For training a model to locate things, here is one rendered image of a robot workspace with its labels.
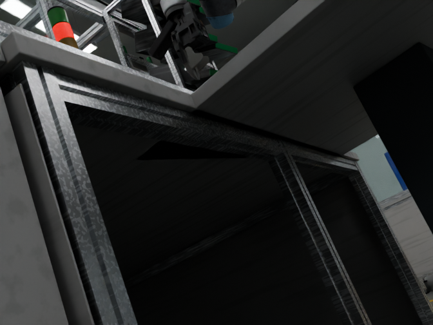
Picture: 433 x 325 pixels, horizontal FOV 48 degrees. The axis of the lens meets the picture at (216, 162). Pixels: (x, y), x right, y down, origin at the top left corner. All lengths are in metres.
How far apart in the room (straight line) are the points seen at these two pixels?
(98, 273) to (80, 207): 0.07
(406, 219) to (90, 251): 4.61
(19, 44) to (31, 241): 0.23
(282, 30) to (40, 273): 0.48
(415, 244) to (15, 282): 4.69
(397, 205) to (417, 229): 0.29
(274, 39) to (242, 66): 0.07
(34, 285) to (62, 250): 0.05
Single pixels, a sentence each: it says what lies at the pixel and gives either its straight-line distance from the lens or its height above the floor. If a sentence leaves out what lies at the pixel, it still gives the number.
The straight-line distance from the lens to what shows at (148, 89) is 0.74.
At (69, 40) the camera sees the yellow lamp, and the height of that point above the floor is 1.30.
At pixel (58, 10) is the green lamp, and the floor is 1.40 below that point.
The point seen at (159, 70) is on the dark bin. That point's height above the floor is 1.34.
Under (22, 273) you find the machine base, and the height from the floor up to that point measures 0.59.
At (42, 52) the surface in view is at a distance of 0.61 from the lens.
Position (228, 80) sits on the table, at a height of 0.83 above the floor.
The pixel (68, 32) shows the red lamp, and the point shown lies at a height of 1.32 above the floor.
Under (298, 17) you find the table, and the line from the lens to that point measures 0.74.
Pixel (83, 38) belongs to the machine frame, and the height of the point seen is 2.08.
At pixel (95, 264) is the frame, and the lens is 0.50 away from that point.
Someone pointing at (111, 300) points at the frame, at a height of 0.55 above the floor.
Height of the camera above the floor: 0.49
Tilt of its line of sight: 17 degrees up
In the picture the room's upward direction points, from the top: 23 degrees counter-clockwise
